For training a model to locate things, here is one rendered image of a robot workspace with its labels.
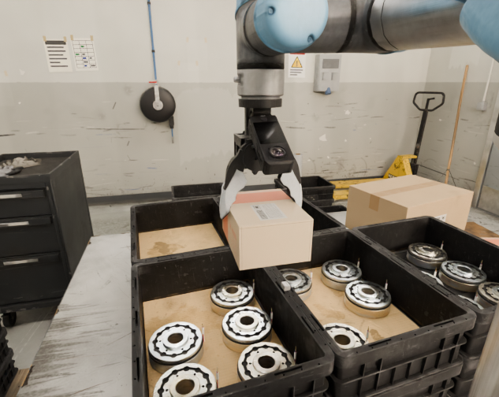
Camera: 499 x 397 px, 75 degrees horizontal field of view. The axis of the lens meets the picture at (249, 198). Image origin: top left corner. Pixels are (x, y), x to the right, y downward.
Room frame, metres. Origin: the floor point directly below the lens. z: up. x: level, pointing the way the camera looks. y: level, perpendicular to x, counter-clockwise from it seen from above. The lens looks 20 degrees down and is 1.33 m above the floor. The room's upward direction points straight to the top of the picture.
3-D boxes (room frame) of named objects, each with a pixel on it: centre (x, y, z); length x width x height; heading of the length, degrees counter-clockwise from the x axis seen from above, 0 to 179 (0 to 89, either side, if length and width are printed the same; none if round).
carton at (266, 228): (0.53, -0.02, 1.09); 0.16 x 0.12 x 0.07; 14
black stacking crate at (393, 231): (0.72, -0.50, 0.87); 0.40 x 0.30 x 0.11; 19
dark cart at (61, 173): (1.79, 1.28, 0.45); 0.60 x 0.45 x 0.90; 14
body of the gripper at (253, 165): (0.56, -0.02, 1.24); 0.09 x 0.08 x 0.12; 14
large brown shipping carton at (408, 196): (1.32, -0.69, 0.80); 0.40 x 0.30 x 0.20; 117
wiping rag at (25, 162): (1.89, 1.35, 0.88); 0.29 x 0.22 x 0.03; 14
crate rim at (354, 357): (0.62, -0.21, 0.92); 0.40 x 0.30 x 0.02; 19
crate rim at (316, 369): (0.52, 0.07, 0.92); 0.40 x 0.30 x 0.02; 19
